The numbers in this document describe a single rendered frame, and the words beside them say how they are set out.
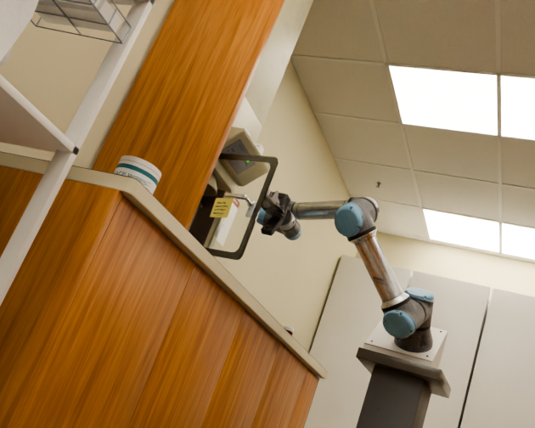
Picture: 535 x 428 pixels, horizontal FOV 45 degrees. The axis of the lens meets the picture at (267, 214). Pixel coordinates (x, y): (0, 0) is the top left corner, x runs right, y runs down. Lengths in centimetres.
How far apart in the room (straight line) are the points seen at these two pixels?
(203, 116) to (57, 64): 54
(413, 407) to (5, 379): 150
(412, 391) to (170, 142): 129
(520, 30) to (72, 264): 249
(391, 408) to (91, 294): 133
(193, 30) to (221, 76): 30
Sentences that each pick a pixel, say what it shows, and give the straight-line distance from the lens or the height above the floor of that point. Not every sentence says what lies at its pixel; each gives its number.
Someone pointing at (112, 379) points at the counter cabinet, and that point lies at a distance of 181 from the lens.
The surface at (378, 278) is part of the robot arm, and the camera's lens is 245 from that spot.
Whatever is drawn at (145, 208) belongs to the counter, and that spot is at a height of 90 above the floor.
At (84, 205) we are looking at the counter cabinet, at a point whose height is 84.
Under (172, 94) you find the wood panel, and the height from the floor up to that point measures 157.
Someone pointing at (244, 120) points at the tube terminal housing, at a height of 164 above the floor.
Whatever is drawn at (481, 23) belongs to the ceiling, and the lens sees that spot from 343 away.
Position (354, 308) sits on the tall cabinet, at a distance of 538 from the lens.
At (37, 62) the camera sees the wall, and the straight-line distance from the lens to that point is 238.
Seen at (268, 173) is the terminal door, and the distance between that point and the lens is 227.
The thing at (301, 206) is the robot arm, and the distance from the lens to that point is 271.
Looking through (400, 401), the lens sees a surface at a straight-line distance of 256.
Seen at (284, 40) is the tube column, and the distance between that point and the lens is 297.
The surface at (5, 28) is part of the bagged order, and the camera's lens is 145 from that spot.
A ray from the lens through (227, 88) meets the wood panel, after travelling 250.
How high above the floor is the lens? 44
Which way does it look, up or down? 20 degrees up
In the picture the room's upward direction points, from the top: 21 degrees clockwise
